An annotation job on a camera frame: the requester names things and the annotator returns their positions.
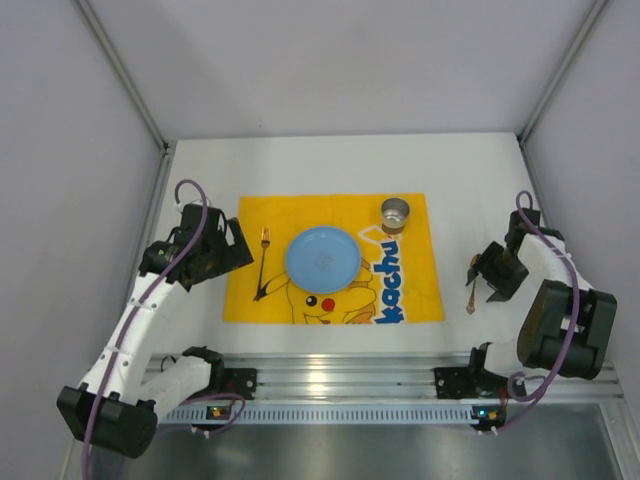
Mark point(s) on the copper spoon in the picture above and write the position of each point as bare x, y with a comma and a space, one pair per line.
471, 300

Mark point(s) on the copper fork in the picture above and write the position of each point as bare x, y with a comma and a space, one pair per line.
265, 243

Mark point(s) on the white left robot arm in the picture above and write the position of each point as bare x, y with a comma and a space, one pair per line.
114, 407

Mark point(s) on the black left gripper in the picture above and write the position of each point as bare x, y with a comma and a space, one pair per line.
220, 250

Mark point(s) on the perforated metal cable tray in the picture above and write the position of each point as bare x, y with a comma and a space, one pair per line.
335, 414

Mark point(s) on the aluminium mounting rail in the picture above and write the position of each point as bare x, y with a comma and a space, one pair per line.
342, 378

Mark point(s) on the blue plastic plate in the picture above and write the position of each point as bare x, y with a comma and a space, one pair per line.
323, 260

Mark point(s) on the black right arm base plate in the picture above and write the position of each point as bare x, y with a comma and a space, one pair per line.
457, 383

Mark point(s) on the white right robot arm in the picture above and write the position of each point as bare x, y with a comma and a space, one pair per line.
569, 320

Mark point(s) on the steel cup with cork base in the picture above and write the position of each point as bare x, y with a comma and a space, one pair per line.
395, 212

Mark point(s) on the yellow Pikachu cloth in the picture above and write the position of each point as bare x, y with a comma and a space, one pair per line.
397, 281

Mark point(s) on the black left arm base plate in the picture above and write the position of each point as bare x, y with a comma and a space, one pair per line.
241, 381

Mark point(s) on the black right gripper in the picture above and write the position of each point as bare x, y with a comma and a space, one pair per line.
498, 272

